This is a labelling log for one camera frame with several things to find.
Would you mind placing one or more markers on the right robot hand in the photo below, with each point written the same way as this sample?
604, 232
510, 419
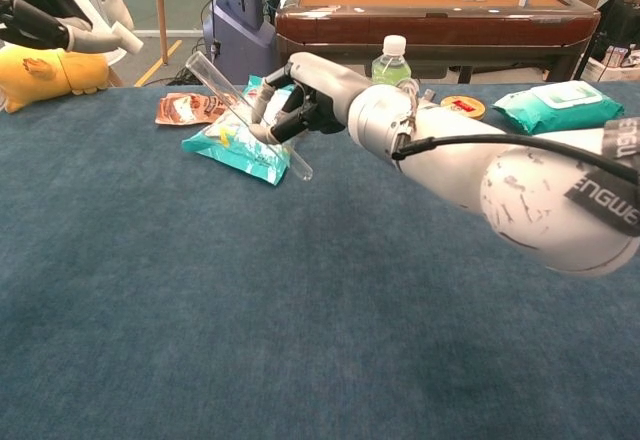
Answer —
320, 90

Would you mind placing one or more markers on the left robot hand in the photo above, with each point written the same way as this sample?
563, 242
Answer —
45, 27

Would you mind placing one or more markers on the small white cap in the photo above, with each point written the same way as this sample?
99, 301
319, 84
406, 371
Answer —
129, 40

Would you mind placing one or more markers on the clear plastic tube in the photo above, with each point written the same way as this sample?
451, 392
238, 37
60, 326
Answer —
220, 87

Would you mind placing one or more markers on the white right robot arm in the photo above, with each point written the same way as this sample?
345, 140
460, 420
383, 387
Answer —
500, 175

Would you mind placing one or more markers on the yellow plush duck toy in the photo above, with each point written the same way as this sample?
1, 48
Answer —
50, 77

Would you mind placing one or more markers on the green label water bottle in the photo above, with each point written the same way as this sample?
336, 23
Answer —
390, 62

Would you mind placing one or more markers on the blue grey machine base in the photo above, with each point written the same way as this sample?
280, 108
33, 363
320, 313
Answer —
240, 45

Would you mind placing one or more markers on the teal clear snack bag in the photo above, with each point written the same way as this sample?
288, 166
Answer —
240, 150

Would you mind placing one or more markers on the white chair wooden legs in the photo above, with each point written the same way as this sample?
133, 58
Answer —
161, 20

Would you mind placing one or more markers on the brown mahjong table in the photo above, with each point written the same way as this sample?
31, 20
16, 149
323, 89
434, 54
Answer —
430, 25

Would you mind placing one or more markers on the brown snack pouch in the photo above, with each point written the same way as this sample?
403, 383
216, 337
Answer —
185, 107

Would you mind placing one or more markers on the round gold tin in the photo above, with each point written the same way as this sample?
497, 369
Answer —
465, 105

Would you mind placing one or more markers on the teal wet wipes pack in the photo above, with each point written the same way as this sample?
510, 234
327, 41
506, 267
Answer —
550, 107

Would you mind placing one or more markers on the blue table mat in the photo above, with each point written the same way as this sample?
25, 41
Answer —
250, 310

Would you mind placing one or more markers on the black tripod stand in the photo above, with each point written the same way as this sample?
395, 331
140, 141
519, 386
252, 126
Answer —
584, 60

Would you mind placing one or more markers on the white printed carton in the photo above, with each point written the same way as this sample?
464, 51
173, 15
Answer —
612, 62

